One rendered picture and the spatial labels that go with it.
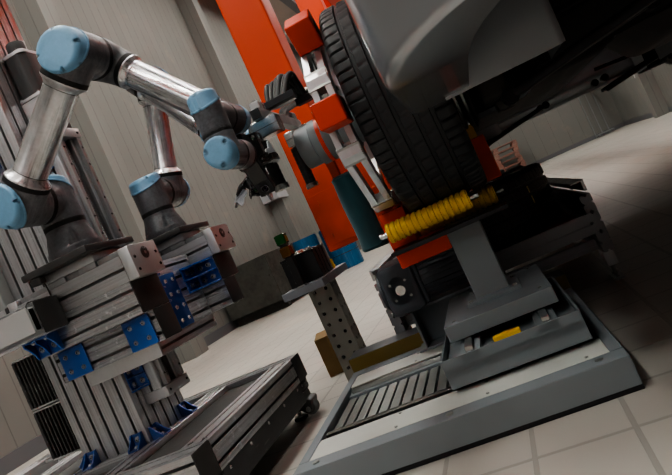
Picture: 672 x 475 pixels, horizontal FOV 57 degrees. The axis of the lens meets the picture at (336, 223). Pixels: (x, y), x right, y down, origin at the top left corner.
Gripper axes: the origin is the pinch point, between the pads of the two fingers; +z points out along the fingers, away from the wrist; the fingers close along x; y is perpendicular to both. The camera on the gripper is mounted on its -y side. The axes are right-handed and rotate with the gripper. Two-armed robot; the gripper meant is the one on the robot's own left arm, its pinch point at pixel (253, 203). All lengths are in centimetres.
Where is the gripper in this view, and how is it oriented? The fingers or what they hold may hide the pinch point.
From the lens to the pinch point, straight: 245.8
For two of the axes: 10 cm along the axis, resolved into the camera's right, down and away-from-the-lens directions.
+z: -1.0, 7.4, 6.6
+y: 4.0, 6.4, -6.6
